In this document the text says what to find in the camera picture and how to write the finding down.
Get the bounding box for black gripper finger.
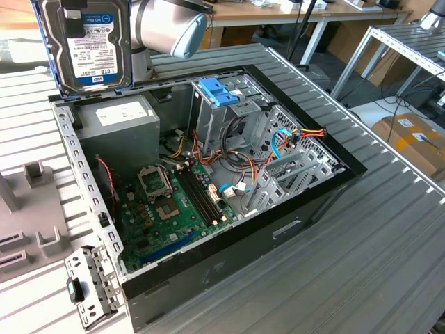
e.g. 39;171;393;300
61;0;87;38

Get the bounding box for hard disk blue carrier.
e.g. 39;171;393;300
30;0;135;97

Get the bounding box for grey metal disk bay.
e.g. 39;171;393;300
243;149;347;218

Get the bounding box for grey power supply unit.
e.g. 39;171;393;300
74;95;161;182

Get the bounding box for blue plastic bay latch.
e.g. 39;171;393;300
198;77;241;108

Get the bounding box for metal socket cover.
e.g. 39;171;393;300
137;166;175;205

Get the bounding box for grey metal drive cage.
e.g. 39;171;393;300
189;74;275;157

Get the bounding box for grey parts rack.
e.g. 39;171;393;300
0;160;76;285

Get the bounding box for CPU socket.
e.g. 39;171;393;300
152;196;184;223

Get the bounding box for long wooden desk white legs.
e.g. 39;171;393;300
208;0;414;67

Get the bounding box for black RAM slot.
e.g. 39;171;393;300
184;161;229;223
175;165;218;226

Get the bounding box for green motherboard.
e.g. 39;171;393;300
116;161;241;276

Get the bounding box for black stand pole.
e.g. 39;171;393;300
286;0;319;69

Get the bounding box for blue expansion slot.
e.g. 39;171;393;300
138;231;197;267

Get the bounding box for black latch teal sticker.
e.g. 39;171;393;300
65;278;86;303

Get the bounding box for black open PC case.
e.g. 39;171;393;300
47;64;369;333

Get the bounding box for cardboard box white labels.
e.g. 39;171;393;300
371;111;445;182

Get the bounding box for black electronic box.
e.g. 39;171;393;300
410;85;445;111

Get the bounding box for red twisted fan wire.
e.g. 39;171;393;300
95;155;118;220

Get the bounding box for orange yellow wire bundle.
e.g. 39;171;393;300
158;128;265;185

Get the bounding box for blue wire white connector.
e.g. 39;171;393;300
218;182;250;200

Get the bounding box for blue data wire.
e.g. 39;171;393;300
269;128;293;164

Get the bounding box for multicolour power wire black plug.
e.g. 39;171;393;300
287;127;328;141

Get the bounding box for aluminium frame slat table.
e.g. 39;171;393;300
330;23;445;105

